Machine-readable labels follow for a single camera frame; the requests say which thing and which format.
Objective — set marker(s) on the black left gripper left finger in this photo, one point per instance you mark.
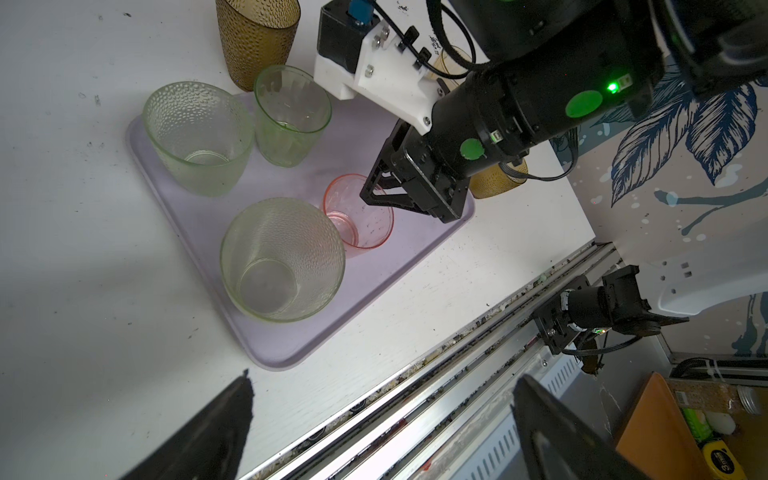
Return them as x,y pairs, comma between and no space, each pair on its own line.
211,444

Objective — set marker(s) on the pink clear glass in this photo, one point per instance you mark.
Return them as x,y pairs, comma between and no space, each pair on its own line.
362,227

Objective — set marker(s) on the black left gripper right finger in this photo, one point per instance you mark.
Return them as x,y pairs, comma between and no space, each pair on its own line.
556,444

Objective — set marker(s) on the brown textured tall glass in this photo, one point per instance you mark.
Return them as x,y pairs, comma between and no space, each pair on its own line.
255,35

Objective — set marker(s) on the yellow tape measure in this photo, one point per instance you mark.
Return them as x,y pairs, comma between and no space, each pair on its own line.
721,462

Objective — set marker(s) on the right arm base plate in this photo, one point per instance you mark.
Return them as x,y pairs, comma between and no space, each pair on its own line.
553,317

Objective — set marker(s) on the aluminium mounting rail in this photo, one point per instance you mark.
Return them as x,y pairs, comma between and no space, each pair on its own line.
412,413

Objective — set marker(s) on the brown cardboard box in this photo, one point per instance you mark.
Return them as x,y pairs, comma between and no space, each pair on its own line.
657,440

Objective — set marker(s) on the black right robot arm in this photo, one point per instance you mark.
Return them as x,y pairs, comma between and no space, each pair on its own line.
551,65

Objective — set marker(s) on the pale green textured glass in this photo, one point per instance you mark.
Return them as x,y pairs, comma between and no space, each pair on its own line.
202,134

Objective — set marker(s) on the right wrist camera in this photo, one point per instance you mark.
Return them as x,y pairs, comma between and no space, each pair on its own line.
370,59

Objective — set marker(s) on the yellow clear glass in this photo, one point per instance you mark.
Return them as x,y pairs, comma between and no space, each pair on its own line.
445,63

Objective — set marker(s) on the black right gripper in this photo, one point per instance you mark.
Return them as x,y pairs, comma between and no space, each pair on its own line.
408,177

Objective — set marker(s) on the pale green frosted tall glass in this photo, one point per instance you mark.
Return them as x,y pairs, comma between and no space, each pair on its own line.
281,260

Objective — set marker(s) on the clear green glass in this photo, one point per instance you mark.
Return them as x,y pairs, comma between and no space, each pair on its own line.
291,113

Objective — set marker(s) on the brown textured short glass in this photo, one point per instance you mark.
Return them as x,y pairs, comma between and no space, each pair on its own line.
493,181

